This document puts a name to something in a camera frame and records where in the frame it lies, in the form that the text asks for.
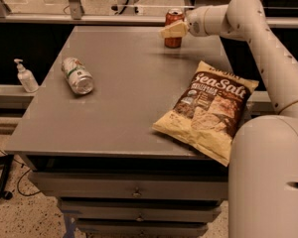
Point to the sea salt chips bag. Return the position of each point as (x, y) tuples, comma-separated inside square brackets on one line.
[(208, 112)]

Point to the hand sanitizer pump bottle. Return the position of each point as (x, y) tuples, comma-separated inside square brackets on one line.
[(26, 77)]

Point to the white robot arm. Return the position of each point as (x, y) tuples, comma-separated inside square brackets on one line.
[(262, 154)]

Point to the black stand leg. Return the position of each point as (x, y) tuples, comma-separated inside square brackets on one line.
[(5, 166)]

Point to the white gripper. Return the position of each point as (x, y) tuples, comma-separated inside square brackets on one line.
[(196, 22)]

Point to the grey drawer cabinet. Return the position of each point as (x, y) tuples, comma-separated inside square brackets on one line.
[(98, 154)]

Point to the red coke can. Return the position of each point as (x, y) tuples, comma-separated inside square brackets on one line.
[(174, 28)]

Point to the silver green soda can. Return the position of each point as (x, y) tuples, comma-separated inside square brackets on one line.
[(77, 76)]

